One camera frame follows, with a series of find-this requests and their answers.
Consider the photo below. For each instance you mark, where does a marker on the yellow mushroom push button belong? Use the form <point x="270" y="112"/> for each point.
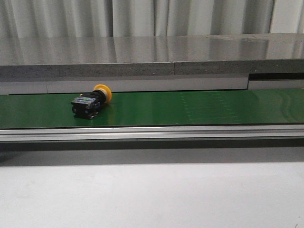
<point x="87" y="106"/>

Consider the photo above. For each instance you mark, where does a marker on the green conveyor belt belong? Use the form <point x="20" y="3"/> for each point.
<point x="274" y="106"/>

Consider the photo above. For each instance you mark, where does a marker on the white pleated curtain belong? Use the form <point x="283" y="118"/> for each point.
<point x="125" y="18"/>

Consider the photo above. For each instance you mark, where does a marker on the aluminium front conveyor rail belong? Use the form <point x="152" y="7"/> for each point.
<point x="152" y="132"/>

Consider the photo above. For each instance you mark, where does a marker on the grey rear conveyor rail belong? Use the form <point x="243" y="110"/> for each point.
<point x="77" y="84"/>

